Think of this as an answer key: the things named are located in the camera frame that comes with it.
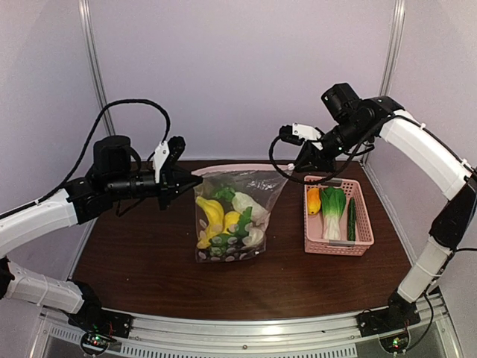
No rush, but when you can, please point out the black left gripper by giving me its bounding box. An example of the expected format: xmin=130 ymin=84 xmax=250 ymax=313
xmin=106 ymin=165 xmax=202 ymax=210

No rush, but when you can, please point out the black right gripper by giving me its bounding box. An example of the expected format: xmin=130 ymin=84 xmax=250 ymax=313
xmin=295 ymin=117 xmax=371 ymax=173

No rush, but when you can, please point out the yellow banana bunch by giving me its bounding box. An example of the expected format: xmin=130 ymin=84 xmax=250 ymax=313
xmin=195 ymin=196 xmax=227 ymax=249

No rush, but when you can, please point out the clear zip top bag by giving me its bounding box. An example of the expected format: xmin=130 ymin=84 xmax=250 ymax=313
xmin=192 ymin=163 xmax=291 ymax=263

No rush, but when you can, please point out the pink plastic basket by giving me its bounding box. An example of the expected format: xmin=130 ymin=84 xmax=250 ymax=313
xmin=303 ymin=175 xmax=374 ymax=257

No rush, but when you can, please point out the yellow lemon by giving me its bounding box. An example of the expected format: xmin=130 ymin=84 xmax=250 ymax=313
xmin=222 ymin=211 xmax=250 ymax=236

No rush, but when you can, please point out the small napa cabbage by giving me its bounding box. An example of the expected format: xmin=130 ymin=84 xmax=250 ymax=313
xmin=231 ymin=192 xmax=270 ymax=224

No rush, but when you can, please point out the green leafy vegetable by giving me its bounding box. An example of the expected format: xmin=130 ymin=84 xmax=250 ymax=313
xmin=212 ymin=186 xmax=252 ymax=252

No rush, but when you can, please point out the white radish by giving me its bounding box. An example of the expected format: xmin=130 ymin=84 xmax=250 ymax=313
xmin=243 ymin=227 xmax=265 ymax=247

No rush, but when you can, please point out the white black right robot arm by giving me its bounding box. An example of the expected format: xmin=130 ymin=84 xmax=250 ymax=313
xmin=291 ymin=83 xmax=476 ymax=330

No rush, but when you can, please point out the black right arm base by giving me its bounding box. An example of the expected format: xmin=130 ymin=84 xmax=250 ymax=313
xmin=356 ymin=307 xmax=421 ymax=337

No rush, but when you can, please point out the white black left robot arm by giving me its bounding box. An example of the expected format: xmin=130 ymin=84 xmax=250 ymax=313
xmin=1 ymin=135 xmax=202 ymax=331

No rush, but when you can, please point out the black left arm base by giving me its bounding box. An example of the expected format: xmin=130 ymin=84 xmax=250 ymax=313
xmin=66 ymin=283 xmax=133 ymax=339

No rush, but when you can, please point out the small orange fruit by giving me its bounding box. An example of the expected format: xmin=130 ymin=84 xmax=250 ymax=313
xmin=306 ymin=187 xmax=321 ymax=216

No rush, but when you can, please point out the green bok choy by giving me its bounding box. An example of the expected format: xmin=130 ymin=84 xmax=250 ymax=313
xmin=320 ymin=186 xmax=347 ymax=240

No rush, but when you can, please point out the dark green cucumber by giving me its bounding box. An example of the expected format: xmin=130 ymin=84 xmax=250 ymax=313
xmin=347 ymin=198 xmax=356 ymax=242

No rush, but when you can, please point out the left circuit board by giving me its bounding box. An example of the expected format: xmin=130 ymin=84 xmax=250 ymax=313
xmin=80 ymin=333 xmax=113 ymax=355

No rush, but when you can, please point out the circuit board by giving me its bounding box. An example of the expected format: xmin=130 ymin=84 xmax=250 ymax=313
xmin=379 ymin=333 xmax=410 ymax=354
xmin=80 ymin=333 xmax=113 ymax=355

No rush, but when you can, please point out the right circuit board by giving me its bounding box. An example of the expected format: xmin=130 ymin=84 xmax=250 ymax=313
xmin=379 ymin=333 xmax=410 ymax=354

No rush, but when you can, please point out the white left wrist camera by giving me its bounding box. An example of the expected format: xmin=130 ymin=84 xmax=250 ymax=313
xmin=152 ymin=141 xmax=170 ymax=182

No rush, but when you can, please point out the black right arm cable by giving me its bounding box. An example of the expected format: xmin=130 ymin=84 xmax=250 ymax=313
xmin=268 ymin=107 xmax=477 ymax=351

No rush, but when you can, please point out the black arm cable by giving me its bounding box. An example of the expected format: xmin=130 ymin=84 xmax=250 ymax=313
xmin=268 ymin=107 xmax=477 ymax=351
xmin=0 ymin=98 xmax=171 ymax=219

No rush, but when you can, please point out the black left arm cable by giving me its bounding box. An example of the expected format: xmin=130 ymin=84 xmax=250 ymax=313
xmin=0 ymin=98 xmax=171 ymax=219

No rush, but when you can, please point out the aluminium front rail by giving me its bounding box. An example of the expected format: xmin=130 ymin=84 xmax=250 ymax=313
xmin=29 ymin=286 xmax=463 ymax=358

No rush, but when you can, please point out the right aluminium frame post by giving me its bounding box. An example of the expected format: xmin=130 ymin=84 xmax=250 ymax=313
xmin=359 ymin=0 xmax=406 ymax=165

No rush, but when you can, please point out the aluminium frame post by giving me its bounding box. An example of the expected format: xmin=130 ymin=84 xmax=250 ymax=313
xmin=77 ymin=0 xmax=126 ymax=167
xmin=359 ymin=0 xmax=406 ymax=165

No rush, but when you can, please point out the left aluminium frame post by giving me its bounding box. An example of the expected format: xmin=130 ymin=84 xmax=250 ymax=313
xmin=77 ymin=0 xmax=126 ymax=167

